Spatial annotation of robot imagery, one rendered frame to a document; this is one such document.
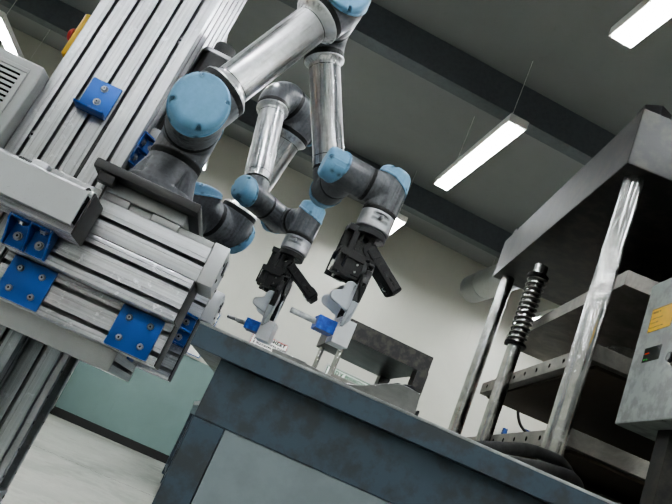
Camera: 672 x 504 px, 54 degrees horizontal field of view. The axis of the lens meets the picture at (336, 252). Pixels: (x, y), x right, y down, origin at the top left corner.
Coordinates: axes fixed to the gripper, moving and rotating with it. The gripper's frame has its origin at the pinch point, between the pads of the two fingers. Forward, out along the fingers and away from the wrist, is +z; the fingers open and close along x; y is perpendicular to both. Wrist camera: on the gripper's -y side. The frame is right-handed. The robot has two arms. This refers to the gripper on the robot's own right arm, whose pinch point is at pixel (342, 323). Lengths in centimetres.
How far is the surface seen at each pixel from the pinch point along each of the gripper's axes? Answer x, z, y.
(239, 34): -499, -334, 113
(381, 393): -26.4, 5.5, -21.7
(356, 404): 32.7, 17.0, 0.3
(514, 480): 38.0, 17.8, -24.5
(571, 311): -68, -54, -88
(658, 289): -16, -50, -79
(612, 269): -27, -54, -72
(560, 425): -28, -8, -71
